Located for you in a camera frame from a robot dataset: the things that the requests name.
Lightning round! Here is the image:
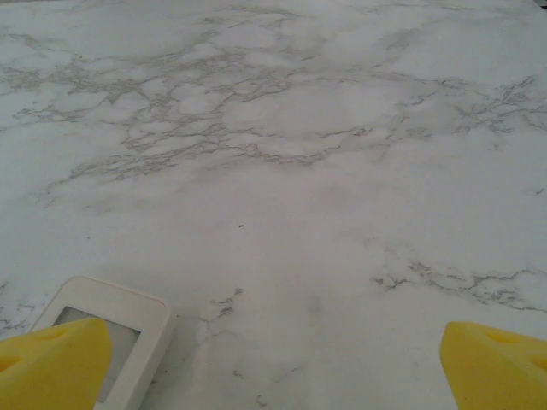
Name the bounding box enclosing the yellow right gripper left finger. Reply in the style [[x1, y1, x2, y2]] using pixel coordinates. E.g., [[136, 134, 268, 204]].
[[0, 318, 113, 410]]

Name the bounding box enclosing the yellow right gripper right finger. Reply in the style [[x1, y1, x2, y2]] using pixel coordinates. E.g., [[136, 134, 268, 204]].
[[441, 321, 547, 410]]

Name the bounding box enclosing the white remote with display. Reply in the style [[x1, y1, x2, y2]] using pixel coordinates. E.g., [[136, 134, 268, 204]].
[[29, 275, 179, 410]]

